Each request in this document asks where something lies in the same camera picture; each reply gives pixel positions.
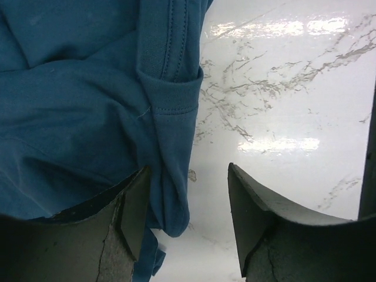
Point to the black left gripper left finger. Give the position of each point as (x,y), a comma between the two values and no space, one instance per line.
(97,240)

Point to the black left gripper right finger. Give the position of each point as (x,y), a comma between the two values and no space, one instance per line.
(278,239)

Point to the dark blue t-shirt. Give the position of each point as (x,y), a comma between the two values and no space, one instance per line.
(91,92)

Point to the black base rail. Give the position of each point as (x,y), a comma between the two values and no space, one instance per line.
(367,198)

